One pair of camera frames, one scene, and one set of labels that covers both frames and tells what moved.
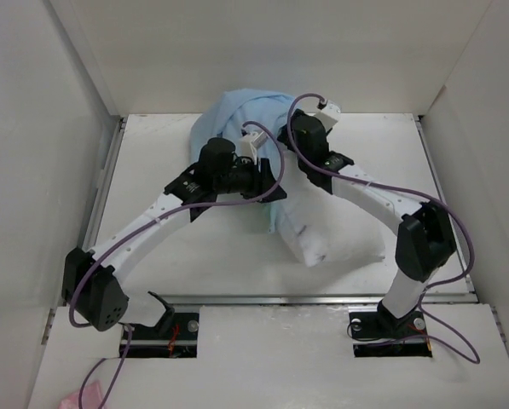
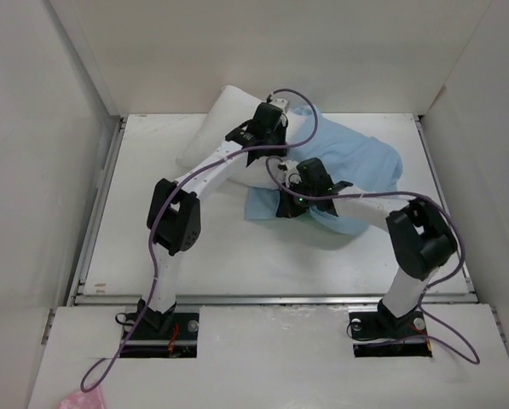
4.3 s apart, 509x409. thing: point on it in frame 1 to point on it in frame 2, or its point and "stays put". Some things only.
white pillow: (325, 229) to (207, 139)
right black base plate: (377, 334) stays put
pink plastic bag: (91, 398) stays put
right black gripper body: (282, 136) to (295, 205)
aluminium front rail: (286, 297) stays put
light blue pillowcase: (237, 114) to (369, 164)
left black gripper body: (252, 178) to (276, 137)
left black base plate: (180, 342) stays put
